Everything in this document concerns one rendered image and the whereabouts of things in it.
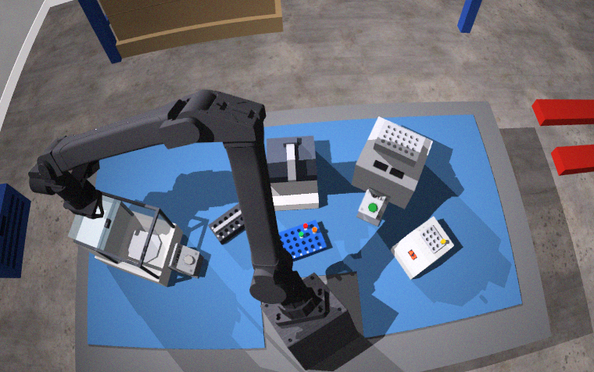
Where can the blue tube rack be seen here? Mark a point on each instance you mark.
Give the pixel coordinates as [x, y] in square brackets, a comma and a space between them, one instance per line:
[308, 242]

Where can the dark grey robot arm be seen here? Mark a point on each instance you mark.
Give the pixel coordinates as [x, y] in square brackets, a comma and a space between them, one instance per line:
[198, 118]

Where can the blue bench mat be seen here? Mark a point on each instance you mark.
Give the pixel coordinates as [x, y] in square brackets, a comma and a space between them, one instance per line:
[193, 185]

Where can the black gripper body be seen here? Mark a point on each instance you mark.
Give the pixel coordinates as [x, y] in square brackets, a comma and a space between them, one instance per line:
[81, 205]

